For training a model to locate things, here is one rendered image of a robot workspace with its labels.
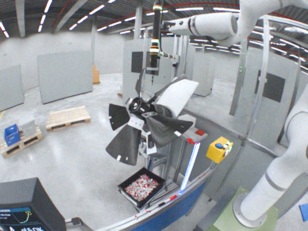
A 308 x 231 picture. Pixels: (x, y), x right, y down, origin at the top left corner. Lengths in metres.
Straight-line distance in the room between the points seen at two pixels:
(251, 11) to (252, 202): 0.63
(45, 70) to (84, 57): 1.92
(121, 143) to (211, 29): 0.73
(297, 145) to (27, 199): 0.62
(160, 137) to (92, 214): 1.34
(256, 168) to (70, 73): 6.33
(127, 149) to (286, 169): 0.77
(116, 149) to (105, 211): 1.01
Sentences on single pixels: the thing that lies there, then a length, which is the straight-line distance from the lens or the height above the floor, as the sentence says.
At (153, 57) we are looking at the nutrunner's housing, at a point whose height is 1.51.
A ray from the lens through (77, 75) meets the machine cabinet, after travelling 6.24.
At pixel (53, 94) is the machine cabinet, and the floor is 0.34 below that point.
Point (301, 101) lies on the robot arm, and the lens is 0.50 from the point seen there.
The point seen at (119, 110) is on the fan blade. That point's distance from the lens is 0.97.
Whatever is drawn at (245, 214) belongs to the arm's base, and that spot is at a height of 1.05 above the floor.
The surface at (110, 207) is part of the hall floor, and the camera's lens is 1.67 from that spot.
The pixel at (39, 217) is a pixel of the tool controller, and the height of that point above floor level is 1.21.
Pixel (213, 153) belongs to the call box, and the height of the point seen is 1.03.
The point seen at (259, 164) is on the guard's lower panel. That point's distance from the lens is 1.29.
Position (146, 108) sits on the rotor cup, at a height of 1.21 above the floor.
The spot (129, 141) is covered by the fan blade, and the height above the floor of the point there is 1.03.
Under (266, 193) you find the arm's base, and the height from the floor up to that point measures 1.18.
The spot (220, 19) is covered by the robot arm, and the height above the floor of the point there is 1.65.
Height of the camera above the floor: 1.49
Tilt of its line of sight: 24 degrees down
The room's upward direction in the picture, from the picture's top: 4 degrees clockwise
